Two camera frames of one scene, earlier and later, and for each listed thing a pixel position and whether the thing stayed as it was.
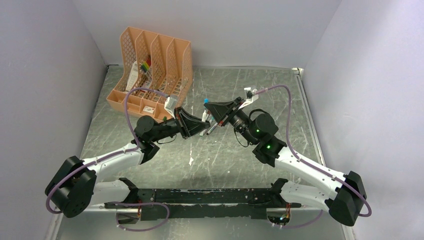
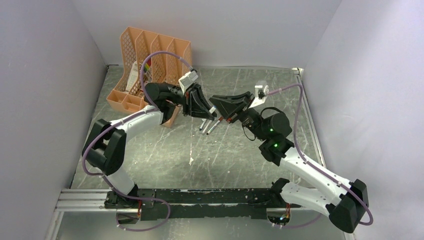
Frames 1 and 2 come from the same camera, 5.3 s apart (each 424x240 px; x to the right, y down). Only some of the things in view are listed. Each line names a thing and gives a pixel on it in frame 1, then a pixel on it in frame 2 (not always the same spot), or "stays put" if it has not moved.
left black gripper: x=187 y=124 to x=195 y=104
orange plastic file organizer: x=154 y=67 stays put
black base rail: x=210 y=203 stays put
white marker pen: x=211 y=129 stays put
